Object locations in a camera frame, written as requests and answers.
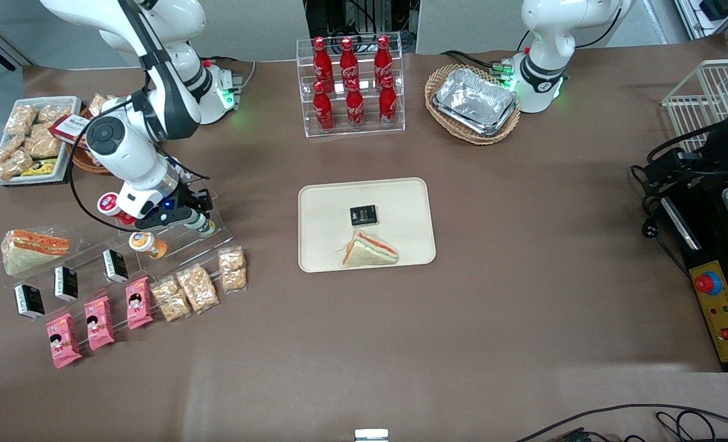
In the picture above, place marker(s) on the small grey metal block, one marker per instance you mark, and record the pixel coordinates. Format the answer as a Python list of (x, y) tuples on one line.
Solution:
[(371, 435)]

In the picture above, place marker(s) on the clear acrylic tiered stand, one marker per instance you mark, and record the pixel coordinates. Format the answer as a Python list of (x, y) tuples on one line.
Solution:
[(85, 258)]

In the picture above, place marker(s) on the clear acrylic bottle rack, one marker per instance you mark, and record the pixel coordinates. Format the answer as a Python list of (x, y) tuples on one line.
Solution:
[(339, 130)]

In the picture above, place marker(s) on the wicker basket with snacks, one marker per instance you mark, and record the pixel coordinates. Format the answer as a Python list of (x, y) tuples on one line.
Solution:
[(85, 161)]

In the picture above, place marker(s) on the yellow snack pack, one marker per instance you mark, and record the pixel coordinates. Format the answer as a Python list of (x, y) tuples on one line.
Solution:
[(40, 167)]

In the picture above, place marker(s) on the black equipment rack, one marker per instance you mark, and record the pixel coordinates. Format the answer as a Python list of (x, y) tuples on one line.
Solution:
[(364, 15)]

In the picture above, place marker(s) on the stack of foil trays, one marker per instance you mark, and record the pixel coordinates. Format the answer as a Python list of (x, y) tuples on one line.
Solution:
[(474, 98)]

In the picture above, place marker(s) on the red and white box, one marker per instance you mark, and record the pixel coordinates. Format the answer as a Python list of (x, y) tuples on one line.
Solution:
[(69, 127)]

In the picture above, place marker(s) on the red cap gum bottle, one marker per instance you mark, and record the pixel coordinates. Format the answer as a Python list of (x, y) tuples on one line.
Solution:
[(108, 203)]

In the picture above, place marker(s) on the wrapped triangle sandwich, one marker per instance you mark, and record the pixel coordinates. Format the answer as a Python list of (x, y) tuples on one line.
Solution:
[(32, 248), (369, 252)]

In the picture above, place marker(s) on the clear bag brown snack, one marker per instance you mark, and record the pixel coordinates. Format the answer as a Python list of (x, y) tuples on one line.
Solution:
[(13, 167), (99, 104), (43, 144), (7, 149), (54, 113), (21, 118)]

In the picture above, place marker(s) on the silver metal sealing bar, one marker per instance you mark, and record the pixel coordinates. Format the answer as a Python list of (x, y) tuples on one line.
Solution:
[(680, 224)]

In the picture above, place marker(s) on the white rectangular bin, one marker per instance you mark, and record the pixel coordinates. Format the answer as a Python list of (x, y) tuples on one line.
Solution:
[(63, 100)]

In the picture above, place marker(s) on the cream plastic tray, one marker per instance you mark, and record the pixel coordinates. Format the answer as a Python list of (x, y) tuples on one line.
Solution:
[(401, 209)]

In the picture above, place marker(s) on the aluminium frame shelf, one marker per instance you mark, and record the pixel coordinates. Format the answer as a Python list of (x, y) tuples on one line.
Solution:
[(717, 15)]

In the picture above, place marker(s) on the black tissue pack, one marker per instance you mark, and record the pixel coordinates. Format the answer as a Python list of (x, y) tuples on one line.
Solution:
[(363, 215), (65, 283), (29, 301), (115, 265)]

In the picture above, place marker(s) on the red emergency stop button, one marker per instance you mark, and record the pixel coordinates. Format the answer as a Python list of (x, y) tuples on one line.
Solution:
[(706, 283)]

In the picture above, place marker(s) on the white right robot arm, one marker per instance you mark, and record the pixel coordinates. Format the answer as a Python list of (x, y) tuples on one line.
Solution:
[(127, 156)]

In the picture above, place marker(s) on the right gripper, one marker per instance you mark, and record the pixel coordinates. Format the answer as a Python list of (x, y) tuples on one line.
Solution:
[(190, 197)]

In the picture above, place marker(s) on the wicker basket with foil trays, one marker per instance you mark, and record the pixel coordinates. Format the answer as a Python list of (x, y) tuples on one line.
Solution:
[(462, 137)]

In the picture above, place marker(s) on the red cola bottle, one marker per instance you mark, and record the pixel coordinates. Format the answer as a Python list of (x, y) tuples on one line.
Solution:
[(382, 58), (323, 110), (321, 58), (348, 61), (355, 107), (388, 101)]

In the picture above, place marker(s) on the pink snack pack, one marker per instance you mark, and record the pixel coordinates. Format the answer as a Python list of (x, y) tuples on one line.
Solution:
[(99, 323), (63, 341), (138, 302)]

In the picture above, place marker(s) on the clear bag peanut brittle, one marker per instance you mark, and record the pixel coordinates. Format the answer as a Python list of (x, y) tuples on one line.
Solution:
[(170, 299), (232, 268), (197, 288)]

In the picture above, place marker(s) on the green gum bottle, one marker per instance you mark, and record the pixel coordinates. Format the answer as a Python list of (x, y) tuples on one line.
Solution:
[(205, 228)]

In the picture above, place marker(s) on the orange gum bottle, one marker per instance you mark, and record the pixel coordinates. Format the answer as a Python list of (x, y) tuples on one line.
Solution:
[(146, 244)]

